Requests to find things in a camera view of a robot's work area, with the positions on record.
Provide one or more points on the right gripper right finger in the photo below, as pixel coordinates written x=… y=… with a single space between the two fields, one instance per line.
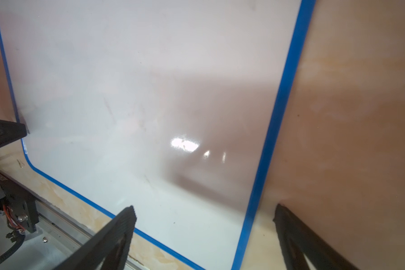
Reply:
x=299 y=244

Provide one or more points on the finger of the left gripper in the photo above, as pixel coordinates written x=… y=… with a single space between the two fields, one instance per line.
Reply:
x=11 y=132

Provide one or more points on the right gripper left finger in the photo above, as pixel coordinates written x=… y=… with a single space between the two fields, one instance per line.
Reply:
x=108 y=249

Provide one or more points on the blue-framed whiteboard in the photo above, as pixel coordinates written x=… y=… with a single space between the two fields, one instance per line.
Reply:
x=173 y=107

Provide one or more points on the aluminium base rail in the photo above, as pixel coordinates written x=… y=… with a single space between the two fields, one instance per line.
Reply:
x=34 y=235

